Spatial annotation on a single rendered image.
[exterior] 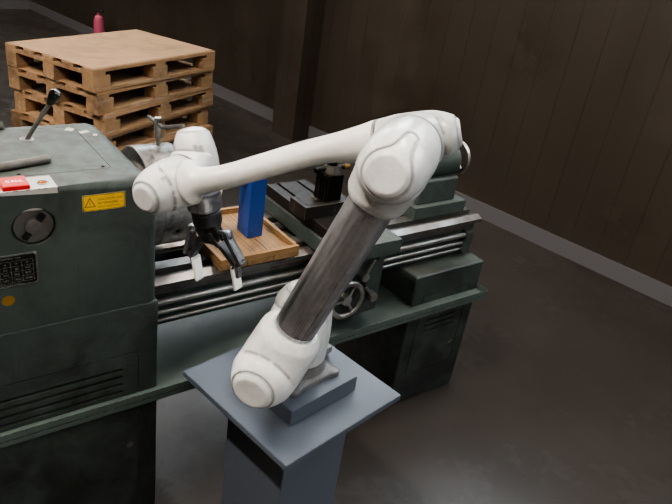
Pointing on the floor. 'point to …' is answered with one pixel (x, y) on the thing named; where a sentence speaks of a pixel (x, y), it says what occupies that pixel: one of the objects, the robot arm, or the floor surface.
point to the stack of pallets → (112, 83)
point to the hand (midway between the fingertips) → (217, 280)
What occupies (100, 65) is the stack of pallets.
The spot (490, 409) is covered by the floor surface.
